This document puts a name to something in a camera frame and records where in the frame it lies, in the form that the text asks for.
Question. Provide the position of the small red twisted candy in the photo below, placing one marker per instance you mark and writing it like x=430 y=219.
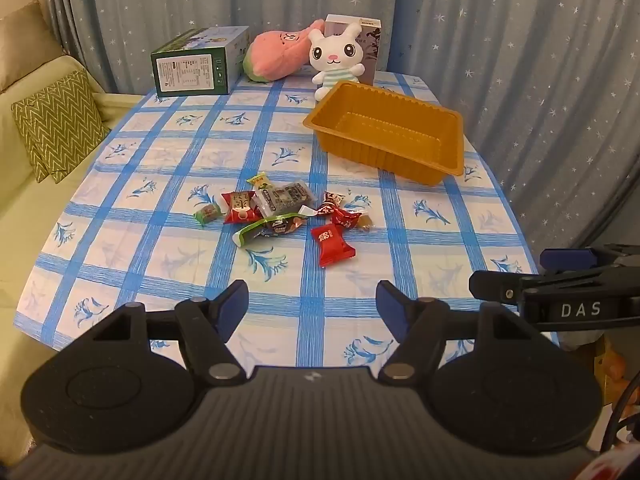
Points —
x=346 y=218

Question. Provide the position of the pink plush toy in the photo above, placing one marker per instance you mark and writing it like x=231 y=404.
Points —
x=275 y=55

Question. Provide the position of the beige cushion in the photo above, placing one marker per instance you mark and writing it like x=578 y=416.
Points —
x=25 y=40

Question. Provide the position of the green printed carton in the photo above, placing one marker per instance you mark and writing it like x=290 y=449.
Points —
x=192 y=72

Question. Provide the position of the clear packet of dark snack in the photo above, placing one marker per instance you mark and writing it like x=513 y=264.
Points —
x=282 y=196

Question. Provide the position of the white bunny plush toy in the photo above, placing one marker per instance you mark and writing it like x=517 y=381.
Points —
x=332 y=55

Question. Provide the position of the red white twisted candy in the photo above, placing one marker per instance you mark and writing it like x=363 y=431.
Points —
x=330 y=202

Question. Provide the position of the light green sofa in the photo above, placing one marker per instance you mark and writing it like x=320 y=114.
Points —
x=30 y=210

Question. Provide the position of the blue checked floral tablecloth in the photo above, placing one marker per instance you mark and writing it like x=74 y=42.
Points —
x=165 y=260

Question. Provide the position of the small green candy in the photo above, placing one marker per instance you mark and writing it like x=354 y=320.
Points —
x=208 y=213

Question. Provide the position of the red snack packet with figure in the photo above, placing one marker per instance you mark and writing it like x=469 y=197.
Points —
x=241 y=207

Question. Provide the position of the yellow green candy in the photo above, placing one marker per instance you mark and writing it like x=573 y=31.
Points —
x=260 y=180

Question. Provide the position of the green chocolate bar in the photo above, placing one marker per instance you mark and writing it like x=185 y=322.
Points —
x=272 y=226

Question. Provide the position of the white box with plant print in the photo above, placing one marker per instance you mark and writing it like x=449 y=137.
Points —
x=372 y=55

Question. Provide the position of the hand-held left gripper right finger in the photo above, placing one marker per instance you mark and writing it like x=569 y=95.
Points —
x=391 y=310

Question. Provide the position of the green zigzag cushion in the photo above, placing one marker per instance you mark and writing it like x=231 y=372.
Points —
x=60 y=120

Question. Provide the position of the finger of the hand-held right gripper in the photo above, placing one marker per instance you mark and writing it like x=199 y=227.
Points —
x=567 y=260
x=495 y=286

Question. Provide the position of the amber candy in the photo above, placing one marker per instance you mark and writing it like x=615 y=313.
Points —
x=366 y=222

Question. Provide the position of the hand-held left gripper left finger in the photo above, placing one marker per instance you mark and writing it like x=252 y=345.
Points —
x=233 y=307

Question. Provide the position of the blue star-print curtain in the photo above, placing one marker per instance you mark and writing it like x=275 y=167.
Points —
x=500 y=60

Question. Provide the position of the orange plastic tray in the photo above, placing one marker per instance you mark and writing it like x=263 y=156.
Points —
x=350 y=147

